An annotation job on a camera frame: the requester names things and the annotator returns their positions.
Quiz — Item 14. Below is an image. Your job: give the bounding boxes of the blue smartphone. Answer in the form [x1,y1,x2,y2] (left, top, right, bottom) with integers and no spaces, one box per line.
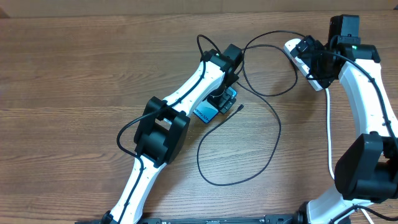
[193,100,219,124]

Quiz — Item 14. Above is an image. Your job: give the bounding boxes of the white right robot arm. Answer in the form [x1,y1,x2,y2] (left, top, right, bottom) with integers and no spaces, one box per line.
[284,14,397,223]

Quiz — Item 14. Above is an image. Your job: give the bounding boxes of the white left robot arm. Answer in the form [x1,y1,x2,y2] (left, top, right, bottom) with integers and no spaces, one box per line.
[101,44,243,223]

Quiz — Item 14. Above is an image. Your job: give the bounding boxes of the white power strip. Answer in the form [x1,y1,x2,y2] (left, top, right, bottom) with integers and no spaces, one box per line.
[284,39,323,91]

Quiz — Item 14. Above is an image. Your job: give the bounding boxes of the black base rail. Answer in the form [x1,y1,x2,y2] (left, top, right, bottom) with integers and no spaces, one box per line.
[74,213,352,224]

